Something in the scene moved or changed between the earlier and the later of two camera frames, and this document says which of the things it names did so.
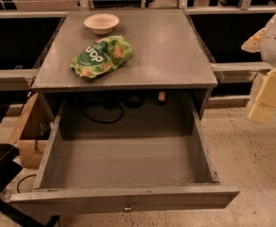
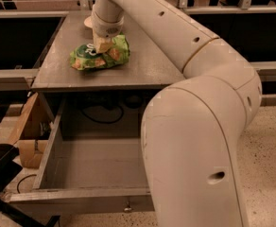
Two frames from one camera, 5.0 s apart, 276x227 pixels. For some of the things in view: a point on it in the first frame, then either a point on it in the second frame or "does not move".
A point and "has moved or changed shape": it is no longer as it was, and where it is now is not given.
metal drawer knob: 128,209 does not move
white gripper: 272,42 to 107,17
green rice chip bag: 102,56 has moved or changed shape
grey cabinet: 167,76 does not move
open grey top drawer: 119,171 does not move
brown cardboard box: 32,139 does not move
